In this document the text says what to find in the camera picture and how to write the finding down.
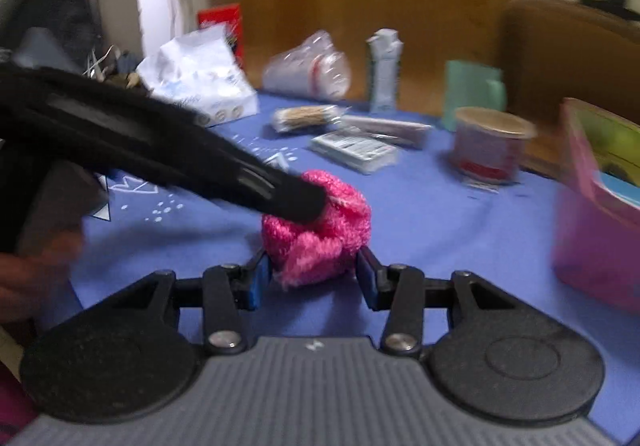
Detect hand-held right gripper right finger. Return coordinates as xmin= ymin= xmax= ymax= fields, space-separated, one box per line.
xmin=355 ymin=246 xmax=542 ymax=358

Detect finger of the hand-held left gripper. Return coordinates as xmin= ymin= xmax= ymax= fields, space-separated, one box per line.
xmin=150 ymin=100 xmax=329 ymax=227

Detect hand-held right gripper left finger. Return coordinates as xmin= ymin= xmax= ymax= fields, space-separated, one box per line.
xmin=82 ymin=248 xmax=274 ymax=358

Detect pink knitted scrunchie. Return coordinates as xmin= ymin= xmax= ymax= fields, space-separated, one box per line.
xmin=261 ymin=169 xmax=373 ymax=287

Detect pink storage box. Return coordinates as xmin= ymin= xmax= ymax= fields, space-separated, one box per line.
xmin=550 ymin=97 xmax=640 ymax=314

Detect blue plastic case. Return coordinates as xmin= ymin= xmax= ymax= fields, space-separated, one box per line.
xmin=597 ymin=173 xmax=640 ymax=209

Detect person's left hand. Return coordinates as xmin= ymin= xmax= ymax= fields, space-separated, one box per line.
xmin=0 ymin=231 xmax=87 ymax=324

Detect bag of cotton swabs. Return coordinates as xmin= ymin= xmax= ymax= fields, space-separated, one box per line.
xmin=271 ymin=104 xmax=346 ymax=134

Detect small green tissue pack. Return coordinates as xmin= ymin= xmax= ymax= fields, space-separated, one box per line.
xmin=309 ymin=127 xmax=401 ymax=175

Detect blue printed tablecloth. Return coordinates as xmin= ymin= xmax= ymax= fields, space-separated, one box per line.
xmin=37 ymin=90 xmax=640 ymax=446

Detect plastic cups in bag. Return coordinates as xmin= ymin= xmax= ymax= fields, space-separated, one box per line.
xmin=262 ymin=30 xmax=352 ymax=100

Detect white flat packet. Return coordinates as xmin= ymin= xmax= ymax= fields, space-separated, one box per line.
xmin=340 ymin=115 xmax=433 ymax=149

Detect large white tissue pack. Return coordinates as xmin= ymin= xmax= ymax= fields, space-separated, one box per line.
xmin=136 ymin=23 xmax=260 ymax=128

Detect green white drink carton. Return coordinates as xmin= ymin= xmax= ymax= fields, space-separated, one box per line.
xmin=365 ymin=28 xmax=403 ymax=114

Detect red cardboard box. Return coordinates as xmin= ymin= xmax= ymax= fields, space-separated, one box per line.
xmin=196 ymin=2 xmax=246 ymax=69

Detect red snack cup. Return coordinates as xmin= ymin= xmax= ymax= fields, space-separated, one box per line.
xmin=450 ymin=106 xmax=538 ymax=187

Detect mint green mug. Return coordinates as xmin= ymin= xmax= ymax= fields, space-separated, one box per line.
xmin=442 ymin=60 xmax=507 ymax=133

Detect brown chair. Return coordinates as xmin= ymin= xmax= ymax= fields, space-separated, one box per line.
xmin=500 ymin=0 xmax=640 ymax=177

